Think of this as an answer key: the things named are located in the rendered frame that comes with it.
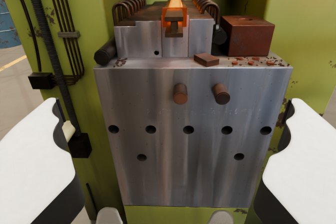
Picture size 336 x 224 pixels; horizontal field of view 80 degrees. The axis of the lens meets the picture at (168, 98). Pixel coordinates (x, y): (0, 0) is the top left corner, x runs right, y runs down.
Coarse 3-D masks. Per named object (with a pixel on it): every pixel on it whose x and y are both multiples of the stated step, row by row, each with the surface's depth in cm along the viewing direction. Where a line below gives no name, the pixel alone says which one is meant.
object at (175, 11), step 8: (176, 0) 57; (168, 8) 37; (176, 8) 37; (184, 8) 37; (168, 16) 30; (176, 16) 30; (184, 16) 38; (168, 24) 37; (176, 24) 30; (184, 24) 39; (168, 32) 31; (176, 32) 31
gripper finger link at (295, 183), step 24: (288, 120) 9; (312, 120) 9; (288, 144) 8; (312, 144) 8; (288, 168) 7; (312, 168) 7; (264, 192) 6; (288, 192) 6; (312, 192) 6; (264, 216) 7; (288, 216) 6; (312, 216) 5
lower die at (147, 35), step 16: (144, 16) 44; (160, 16) 44; (192, 16) 42; (208, 16) 41; (128, 32) 41; (144, 32) 41; (160, 32) 41; (192, 32) 41; (208, 32) 41; (128, 48) 43; (144, 48) 43; (160, 48) 43; (176, 48) 42; (192, 48) 42; (208, 48) 42
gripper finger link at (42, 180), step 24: (24, 120) 9; (48, 120) 9; (0, 144) 8; (24, 144) 8; (48, 144) 8; (0, 168) 7; (24, 168) 7; (48, 168) 7; (72, 168) 7; (0, 192) 6; (24, 192) 6; (48, 192) 6; (72, 192) 7; (0, 216) 6; (24, 216) 6; (48, 216) 6; (72, 216) 7
